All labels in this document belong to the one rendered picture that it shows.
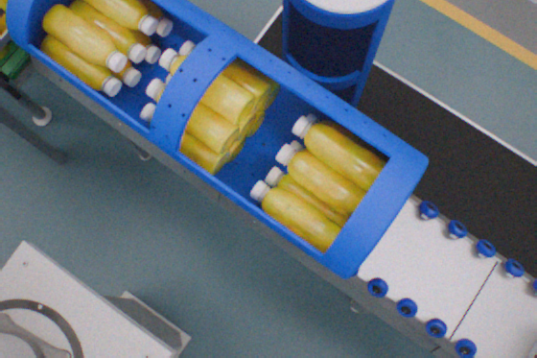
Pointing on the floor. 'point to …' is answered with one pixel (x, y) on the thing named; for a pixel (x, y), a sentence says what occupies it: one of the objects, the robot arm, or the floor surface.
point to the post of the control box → (30, 136)
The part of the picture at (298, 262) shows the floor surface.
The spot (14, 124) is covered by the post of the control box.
